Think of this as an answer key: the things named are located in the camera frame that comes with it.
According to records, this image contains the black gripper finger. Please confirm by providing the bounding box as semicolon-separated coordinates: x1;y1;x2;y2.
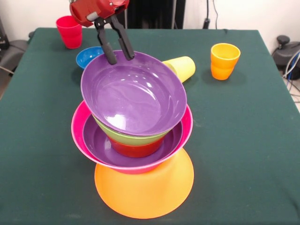
110;15;135;61
94;18;117;66

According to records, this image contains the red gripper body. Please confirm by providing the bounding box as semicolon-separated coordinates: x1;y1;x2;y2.
69;0;130;28

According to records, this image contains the small blue plastic bowl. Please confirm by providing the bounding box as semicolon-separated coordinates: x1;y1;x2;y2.
75;46;105;70

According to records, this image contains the purple plastic bowl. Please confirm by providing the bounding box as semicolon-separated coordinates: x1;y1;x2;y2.
82;114;184;167
80;50;188;136

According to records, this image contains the yellow plastic cup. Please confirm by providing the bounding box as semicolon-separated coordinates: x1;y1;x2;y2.
162;56;196;83

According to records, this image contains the large pink plastic bowl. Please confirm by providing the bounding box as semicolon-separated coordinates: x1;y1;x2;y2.
71;100;194;174

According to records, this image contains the green plastic bowl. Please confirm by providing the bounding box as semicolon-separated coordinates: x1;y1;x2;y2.
91;113;169;146

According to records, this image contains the orange plastic cup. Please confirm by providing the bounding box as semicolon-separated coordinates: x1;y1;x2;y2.
210;43;241;81

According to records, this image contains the small red-orange plastic bowl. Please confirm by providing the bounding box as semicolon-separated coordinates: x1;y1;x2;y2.
109;137;166;158

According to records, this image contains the large orange plastic bowl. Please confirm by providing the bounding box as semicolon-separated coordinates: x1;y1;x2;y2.
94;148;195;220

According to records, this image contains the red plastic cup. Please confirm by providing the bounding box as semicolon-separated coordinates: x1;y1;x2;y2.
56;15;83;49

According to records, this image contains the dark green table cloth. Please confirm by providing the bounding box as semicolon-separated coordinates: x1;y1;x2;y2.
0;27;300;225

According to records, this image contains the black hanging wall cable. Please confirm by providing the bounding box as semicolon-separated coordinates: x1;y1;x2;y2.
202;0;219;29

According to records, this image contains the tangle of cables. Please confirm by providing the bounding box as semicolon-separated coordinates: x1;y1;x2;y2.
282;50;300;104

